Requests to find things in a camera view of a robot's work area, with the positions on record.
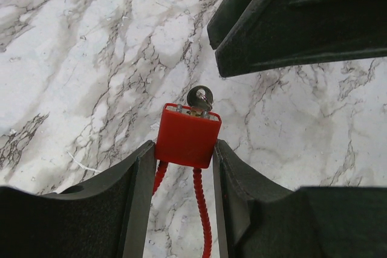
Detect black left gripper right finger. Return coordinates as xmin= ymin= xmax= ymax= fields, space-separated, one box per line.
xmin=213 ymin=140 xmax=386 ymax=257

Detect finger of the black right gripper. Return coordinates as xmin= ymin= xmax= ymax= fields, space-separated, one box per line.
xmin=215 ymin=0 xmax=386 ymax=77
xmin=207 ymin=0 xmax=291 ymax=50

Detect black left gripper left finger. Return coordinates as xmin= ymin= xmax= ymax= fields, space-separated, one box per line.
xmin=1 ymin=141 xmax=156 ymax=257

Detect red padlock with cable shackle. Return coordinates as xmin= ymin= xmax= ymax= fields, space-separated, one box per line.
xmin=153 ymin=103 xmax=222 ymax=257

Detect silver keys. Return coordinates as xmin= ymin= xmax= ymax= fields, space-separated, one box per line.
xmin=187 ymin=85 xmax=213 ymax=111

